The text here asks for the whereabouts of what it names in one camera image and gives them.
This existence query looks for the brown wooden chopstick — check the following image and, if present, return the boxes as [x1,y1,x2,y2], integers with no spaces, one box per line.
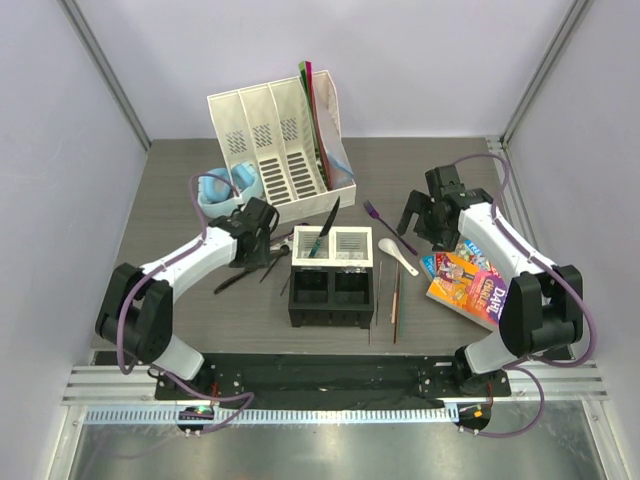
[390,262,401,345]

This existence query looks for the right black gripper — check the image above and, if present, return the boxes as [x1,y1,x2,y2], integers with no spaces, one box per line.
[398,190,461,253]

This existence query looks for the black two-slot utensil container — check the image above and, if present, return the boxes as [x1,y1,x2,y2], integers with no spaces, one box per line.
[288,266,375,329]

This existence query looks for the light blue headphones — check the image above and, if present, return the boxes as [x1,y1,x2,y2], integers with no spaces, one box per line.
[197,162,264,218]

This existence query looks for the white file organizer rack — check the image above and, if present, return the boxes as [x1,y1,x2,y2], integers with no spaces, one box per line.
[207,77,356,223]

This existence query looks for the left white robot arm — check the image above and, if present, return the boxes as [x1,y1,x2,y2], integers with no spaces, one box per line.
[95,198,280,399]

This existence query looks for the thin dark metal chopstick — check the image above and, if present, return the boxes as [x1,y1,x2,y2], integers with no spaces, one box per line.
[368,260,383,346]

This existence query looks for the black plastic knife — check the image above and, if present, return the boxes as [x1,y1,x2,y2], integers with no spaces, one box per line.
[214,268,255,295]

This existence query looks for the teal handled black knife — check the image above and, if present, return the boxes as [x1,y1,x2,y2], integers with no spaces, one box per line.
[309,198,341,258]

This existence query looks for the purple plastic fork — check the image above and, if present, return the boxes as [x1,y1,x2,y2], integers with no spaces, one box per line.
[363,200,418,256]

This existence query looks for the coloured plastic folders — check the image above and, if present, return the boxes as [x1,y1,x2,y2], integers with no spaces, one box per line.
[298,61,355,190]

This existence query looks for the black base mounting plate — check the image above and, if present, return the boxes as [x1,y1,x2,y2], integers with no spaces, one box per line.
[93,351,574,401]

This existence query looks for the blue treehouse book underneath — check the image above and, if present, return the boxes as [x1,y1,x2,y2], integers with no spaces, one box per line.
[420,240,492,280]

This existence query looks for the Roald Dahl colourful book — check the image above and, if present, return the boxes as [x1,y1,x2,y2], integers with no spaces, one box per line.
[426,253,508,331]

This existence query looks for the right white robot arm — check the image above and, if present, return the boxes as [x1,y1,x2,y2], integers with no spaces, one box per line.
[397,165,584,395]

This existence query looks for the slotted cable duct strip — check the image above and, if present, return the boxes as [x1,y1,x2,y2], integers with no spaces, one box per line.
[84,404,459,426]

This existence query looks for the white two-slot utensil container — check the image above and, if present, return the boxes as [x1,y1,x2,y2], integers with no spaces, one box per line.
[292,226,374,268]

